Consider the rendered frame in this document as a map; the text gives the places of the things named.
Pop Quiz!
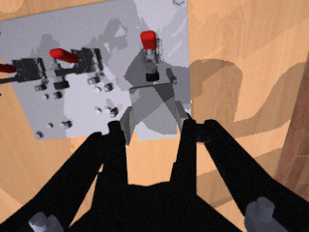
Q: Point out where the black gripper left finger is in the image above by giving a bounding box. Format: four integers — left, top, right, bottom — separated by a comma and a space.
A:
0, 106, 135, 232

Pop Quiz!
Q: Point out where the grey metal fixture plate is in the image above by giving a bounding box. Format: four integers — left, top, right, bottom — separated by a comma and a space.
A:
0, 0, 191, 140

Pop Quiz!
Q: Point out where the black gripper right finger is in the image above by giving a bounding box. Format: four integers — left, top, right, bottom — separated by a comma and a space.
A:
157, 101, 309, 232

